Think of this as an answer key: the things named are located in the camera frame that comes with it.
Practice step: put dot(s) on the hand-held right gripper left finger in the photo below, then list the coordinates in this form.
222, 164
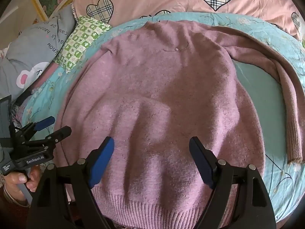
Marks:
102, 158

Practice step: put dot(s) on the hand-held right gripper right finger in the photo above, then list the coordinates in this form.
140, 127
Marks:
201, 159

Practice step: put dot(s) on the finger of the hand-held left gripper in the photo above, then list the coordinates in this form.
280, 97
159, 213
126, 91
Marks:
60, 133
44, 123

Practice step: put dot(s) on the pink knit sweater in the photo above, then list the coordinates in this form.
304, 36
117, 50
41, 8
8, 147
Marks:
157, 114

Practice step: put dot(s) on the person's left hand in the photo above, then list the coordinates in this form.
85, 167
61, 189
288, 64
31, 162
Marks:
22, 180

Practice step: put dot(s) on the grey printed pillow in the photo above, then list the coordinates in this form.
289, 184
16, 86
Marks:
31, 50

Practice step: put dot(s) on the teal floral bed sheet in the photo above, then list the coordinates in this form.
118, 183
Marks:
259, 95

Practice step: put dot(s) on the green checkered small pillow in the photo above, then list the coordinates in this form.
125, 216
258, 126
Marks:
79, 43

